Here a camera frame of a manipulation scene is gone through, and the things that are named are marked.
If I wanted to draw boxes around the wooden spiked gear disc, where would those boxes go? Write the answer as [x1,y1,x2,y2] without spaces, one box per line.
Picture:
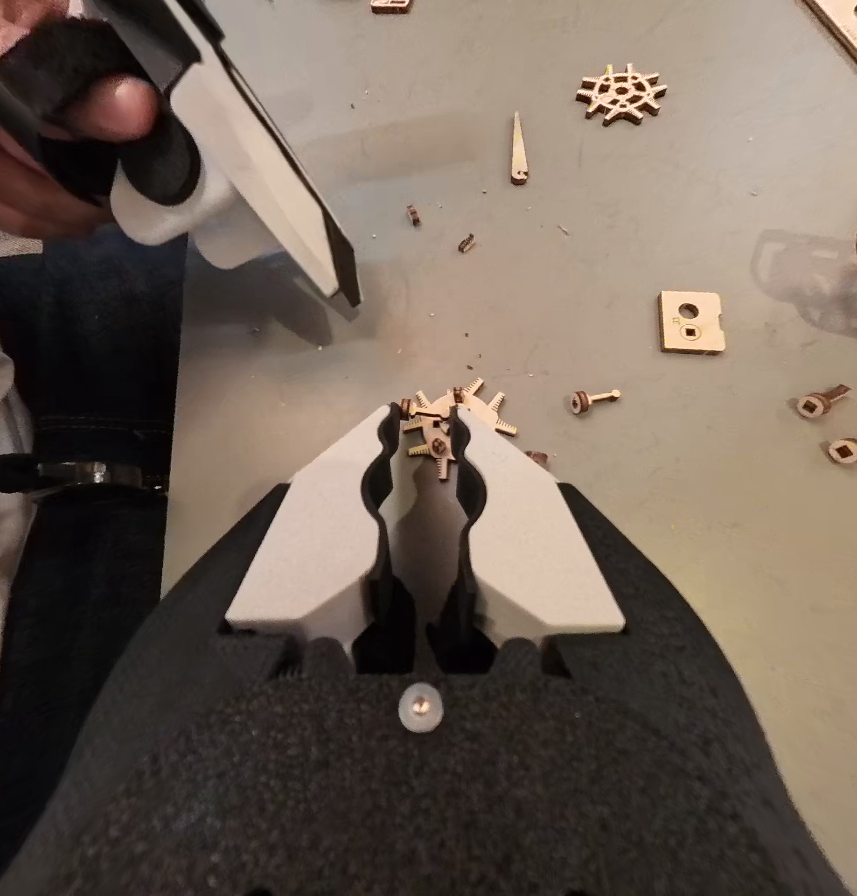
[399,377,520,484]

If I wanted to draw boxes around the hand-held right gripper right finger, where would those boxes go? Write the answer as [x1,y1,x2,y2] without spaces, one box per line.
[425,405,627,674]

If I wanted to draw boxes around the square wooden plate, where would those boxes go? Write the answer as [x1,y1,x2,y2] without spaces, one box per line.
[658,290,725,356]

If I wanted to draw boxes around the wooden parts sheet round holes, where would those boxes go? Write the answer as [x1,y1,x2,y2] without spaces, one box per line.
[802,0,857,78]

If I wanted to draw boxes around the grey desk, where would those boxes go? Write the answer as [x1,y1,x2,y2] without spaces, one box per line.
[161,0,857,896]

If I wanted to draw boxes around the person's left hand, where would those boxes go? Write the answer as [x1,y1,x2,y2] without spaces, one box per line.
[0,0,162,239]

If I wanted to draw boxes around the black lanyard strap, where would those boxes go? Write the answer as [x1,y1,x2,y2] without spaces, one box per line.
[0,454,114,494]

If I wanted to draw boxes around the dark blue jeans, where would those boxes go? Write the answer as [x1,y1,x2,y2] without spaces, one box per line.
[0,238,188,876]

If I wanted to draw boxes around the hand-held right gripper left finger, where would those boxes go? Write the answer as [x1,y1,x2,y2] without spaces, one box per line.
[225,402,418,674]

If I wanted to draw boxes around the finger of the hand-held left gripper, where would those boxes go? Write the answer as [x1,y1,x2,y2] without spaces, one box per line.
[222,38,362,308]
[169,43,345,298]

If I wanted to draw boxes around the openwork wooden gear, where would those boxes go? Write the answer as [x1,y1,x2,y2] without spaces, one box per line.
[577,63,669,128]

